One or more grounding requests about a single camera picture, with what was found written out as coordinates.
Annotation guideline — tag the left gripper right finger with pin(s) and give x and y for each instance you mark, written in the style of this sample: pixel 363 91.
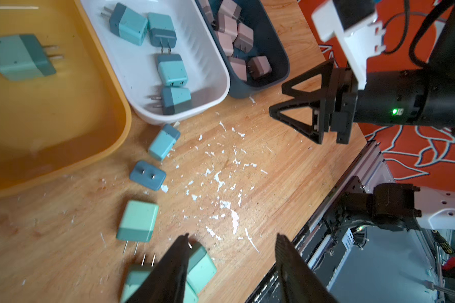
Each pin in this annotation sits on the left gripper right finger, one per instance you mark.
pixel 298 282

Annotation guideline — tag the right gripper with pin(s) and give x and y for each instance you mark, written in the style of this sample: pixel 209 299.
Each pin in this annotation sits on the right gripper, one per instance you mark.
pixel 339 102

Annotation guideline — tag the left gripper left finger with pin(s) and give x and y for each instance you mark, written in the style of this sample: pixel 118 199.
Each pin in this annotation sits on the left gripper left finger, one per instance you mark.
pixel 167 281

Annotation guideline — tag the green plug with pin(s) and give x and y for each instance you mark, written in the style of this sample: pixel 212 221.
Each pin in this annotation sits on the green plug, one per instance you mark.
pixel 190 295
pixel 201 268
pixel 137 223
pixel 23 57
pixel 136 273

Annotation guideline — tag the pink plug pile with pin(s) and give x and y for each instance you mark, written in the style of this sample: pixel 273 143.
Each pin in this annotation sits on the pink plug pile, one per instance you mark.
pixel 239 67
pixel 226 43
pixel 206 8

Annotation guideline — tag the blue plug pile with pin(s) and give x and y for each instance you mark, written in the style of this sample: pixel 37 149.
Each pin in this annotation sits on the blue plug pile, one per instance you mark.
pixel 174 100
pixel 172 70
pixel 126 23

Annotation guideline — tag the blue plug top pile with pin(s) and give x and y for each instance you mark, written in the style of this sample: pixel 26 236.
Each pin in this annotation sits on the blue plug top pile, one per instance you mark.
pixel 126 23

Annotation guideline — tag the pink plug front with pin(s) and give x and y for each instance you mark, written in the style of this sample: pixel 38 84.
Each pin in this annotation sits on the pink plug front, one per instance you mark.
pixel 259 67

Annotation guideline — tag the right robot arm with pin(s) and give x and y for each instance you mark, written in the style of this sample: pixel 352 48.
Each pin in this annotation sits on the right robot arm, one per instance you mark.
pixel 424 96

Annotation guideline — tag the dark teal storage bin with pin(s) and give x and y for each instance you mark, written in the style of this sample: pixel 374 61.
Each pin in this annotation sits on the dark teal storage bin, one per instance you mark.
pixel 266 43

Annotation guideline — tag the white storage bin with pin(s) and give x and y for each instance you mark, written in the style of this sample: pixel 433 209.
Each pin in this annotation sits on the white storage bin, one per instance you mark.
pixel 135 66

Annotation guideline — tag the yellow storage bin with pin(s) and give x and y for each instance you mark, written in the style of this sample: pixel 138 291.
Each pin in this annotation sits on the yellow storage bin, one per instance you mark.
pixel 51 126

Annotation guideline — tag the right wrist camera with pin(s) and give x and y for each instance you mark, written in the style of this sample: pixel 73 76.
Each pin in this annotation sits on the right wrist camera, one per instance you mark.
pixel 356 27

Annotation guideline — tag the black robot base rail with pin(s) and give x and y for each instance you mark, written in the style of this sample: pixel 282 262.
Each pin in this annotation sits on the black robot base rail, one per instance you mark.
pixel 365 196

